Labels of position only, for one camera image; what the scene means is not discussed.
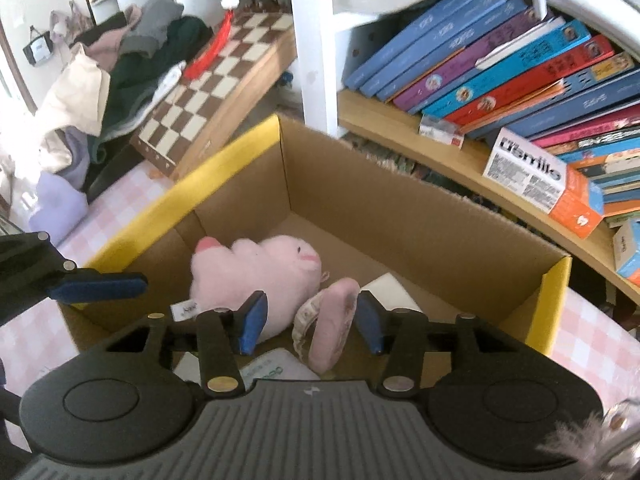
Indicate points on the pink plush toy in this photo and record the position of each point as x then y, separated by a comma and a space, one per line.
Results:
287, 269

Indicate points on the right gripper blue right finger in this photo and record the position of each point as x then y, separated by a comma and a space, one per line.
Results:
371, 320

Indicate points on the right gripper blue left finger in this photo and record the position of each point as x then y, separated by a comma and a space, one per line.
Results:
252, 317

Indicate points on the cream wrist watch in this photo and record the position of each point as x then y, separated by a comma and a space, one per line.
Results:
304, 319

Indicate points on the orange white medicine box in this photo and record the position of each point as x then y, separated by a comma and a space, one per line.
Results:
626, 244

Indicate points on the wooden chess board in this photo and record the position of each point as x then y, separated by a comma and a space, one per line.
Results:
199, 116

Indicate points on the white tape roll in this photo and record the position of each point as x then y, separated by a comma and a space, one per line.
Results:
276, 364

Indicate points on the white rectangular eraser block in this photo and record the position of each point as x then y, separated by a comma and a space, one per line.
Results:
390, 293

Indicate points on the yellow cardboard box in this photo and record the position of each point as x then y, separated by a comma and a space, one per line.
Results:
363, 220

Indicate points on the pink small case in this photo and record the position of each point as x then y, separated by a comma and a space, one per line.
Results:
337, 308

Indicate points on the pink cartoon table mat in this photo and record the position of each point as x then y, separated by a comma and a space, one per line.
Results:
588, 343

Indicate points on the pile of clothes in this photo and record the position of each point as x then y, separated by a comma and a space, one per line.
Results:
105, 90

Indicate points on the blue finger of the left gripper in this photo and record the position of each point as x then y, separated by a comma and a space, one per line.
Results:
85, 287

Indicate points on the red tassel ornament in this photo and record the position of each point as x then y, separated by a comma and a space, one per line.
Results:
200, 64

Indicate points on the row of books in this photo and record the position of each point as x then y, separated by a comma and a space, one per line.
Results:
480, 65

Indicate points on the white shelf unit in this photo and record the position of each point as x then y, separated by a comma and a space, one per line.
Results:
325, 34

